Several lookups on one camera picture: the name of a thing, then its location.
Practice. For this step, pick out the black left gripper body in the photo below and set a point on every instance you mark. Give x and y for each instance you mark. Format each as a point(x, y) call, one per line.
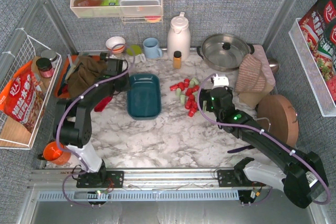
point(122, 83)

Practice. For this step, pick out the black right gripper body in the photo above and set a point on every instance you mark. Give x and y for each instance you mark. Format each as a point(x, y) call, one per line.
point(203, 98)

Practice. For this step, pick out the brown cloth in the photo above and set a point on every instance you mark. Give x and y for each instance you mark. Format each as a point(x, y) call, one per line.
point(85, 75)

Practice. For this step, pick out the green capsule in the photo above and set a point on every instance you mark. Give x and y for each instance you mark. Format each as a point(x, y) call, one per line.
point(182, 98)
point(178, 92)
point(196, 82)

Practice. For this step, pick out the red cloth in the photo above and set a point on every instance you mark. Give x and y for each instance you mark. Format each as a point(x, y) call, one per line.
point(102, 104)

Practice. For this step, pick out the pink striped towel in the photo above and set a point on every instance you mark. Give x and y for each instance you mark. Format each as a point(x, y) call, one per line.
point(250, 76)

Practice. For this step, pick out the teal storage basket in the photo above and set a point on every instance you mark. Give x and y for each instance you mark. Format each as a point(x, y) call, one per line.
point(144, 97)

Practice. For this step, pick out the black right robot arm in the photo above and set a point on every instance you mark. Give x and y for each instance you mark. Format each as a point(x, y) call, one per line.
point(299, 175)

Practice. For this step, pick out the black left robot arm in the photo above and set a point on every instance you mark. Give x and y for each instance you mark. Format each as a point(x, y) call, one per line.
point(73, 127)

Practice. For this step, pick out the white orange bowl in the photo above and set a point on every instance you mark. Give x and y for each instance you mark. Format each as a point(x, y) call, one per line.
point(116, 44)

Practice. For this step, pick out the green lid cup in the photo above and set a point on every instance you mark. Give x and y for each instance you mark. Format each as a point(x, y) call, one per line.
point(135, 54)

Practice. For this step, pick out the brown cardboard sheet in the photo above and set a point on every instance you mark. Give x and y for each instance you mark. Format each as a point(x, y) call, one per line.
point(251, 99)

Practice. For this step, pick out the blue mug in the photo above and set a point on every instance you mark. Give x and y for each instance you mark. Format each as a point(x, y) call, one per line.
point(152, 48)

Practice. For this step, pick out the steel pot with lid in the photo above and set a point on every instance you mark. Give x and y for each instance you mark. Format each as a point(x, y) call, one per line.
point(224, 52)

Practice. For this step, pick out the orange tray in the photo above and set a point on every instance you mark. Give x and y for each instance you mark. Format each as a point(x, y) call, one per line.
point(60, 90)

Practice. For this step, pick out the round wooden board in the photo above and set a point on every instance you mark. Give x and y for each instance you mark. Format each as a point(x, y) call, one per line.
point(276, 114)

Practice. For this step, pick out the orange spice bottle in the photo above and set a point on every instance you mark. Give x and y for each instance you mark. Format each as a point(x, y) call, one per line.
point(177, 59)

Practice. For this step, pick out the pink egg tray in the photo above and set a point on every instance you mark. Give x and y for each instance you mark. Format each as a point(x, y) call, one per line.
point(260, 55)

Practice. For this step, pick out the silver lid jar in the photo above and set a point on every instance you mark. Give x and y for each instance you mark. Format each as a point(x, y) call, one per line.
point(49, 54)

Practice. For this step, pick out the red lid jar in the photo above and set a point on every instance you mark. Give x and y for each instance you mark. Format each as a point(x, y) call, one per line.
point(45, 67)

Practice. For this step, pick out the white thermos jug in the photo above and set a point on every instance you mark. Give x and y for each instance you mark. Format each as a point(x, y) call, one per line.
point(179, 37)

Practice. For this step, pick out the clear plastic containers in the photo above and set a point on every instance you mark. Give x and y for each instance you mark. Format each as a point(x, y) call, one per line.
point(138, 8)

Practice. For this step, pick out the red snack bag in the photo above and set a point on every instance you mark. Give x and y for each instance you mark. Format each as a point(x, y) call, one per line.
point(20, 99)

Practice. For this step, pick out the orange cup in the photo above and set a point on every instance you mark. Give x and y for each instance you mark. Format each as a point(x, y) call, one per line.
point(54, 154)

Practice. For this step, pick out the red seasoning packet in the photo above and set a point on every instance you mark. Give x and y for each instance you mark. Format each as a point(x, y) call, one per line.
point(318, 29)

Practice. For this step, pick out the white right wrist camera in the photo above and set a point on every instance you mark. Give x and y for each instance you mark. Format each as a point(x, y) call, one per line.
point(219, 81)

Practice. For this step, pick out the purple handled knife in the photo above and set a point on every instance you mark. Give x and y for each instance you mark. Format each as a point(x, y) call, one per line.
point(237, 150)

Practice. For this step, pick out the white wire basket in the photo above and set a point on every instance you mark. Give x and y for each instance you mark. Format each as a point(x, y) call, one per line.
point(13, 134)

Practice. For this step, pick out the white mesh wall basket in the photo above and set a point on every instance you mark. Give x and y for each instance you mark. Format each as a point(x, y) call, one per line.
point(316, 82)

